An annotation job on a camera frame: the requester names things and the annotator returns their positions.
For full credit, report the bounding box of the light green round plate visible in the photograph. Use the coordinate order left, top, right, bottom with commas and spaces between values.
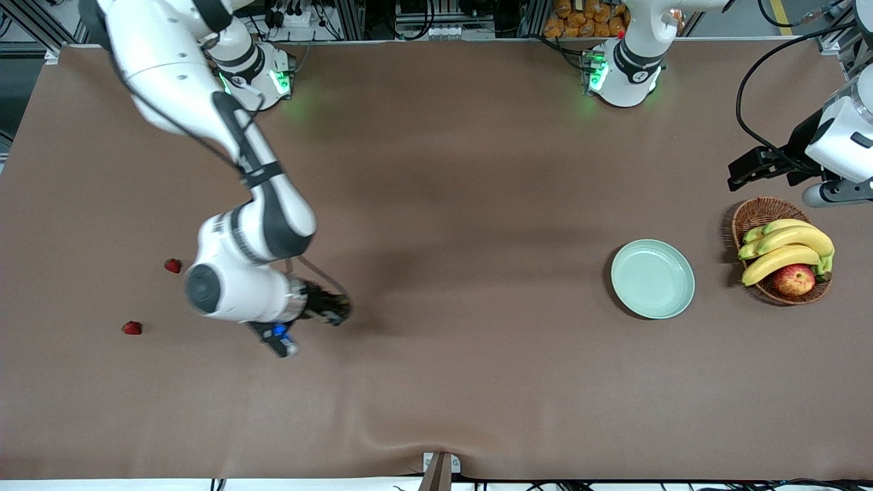
610, 239, 696, 320

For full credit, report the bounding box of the brown wicker basket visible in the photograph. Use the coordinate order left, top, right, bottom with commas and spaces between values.
732, 197, 833, 306

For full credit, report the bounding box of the greenish yellow banana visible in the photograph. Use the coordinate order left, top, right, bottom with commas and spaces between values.
742, 218, 814, 244

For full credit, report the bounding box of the red yellow apple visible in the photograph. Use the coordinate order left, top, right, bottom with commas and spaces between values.
773, 264, 816, 297

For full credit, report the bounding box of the brown table mat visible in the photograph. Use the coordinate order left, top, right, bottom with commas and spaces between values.
0, 40, 873, 481

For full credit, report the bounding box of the pile of orange bread buns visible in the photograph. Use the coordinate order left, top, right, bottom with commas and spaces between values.
544, 0, 628, 39

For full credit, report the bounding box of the white power strip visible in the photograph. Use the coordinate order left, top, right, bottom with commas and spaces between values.
269, 3, 328, 28

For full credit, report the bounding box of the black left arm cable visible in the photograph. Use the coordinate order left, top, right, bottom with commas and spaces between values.
735, 20, 861, 171

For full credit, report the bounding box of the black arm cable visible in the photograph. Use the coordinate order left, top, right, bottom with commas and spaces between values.
735, 20, 861, 171
113, 41, 353, 308

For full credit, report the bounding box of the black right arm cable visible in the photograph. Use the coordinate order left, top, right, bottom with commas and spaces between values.
113, 41, 353, 308

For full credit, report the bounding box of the metal table bracket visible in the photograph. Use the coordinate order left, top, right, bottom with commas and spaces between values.
422, 451, 462, 491

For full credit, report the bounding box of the aluminium frame post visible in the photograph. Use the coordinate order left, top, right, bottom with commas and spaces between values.
334, 0, 369, 40

